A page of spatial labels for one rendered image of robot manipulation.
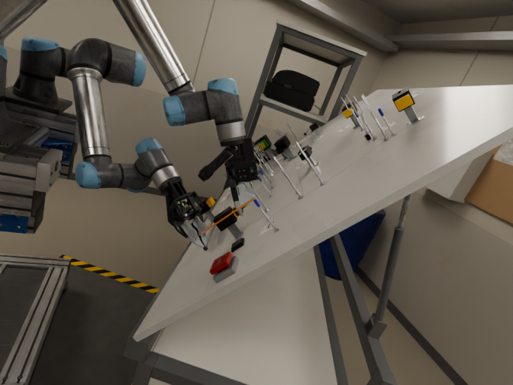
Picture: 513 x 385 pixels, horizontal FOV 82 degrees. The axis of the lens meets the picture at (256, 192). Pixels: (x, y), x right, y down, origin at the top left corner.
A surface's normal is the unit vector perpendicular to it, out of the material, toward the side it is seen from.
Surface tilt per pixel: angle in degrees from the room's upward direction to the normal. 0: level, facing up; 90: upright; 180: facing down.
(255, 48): 90
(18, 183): 90
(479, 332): 90
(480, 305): 90
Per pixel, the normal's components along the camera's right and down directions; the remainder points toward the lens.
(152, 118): 0.30, 0.43
